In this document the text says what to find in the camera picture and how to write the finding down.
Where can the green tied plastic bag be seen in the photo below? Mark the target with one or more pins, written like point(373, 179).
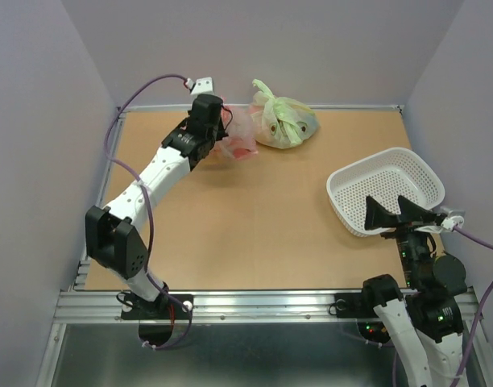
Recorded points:
point(280, 122)

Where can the aluminium frame rail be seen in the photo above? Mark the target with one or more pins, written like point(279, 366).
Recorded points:
point(210, 307)

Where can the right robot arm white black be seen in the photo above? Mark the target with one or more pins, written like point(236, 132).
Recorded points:
point(426, 326)

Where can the pink plastic bag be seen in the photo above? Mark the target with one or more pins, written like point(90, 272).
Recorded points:
point(239, 143)

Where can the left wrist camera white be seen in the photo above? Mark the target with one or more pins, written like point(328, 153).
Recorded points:
point(201, 86)

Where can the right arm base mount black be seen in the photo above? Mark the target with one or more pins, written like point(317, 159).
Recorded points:
point(371, 331)

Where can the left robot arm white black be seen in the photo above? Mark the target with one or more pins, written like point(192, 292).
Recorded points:
point(112, 232)

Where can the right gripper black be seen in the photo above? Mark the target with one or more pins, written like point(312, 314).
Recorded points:
point(377, 215)

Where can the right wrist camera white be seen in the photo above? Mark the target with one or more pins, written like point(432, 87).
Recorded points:
point(447, 219)

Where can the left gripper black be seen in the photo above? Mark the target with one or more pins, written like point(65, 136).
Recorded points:
point(221, 133)

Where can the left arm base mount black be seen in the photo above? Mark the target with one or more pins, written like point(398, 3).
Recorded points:
point(162, 323)

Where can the white perforated plastic basket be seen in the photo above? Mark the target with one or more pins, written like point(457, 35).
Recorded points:
point(384, 176)

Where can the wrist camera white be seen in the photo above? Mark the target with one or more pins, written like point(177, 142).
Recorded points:
point(201, 86)
point(447, 219)

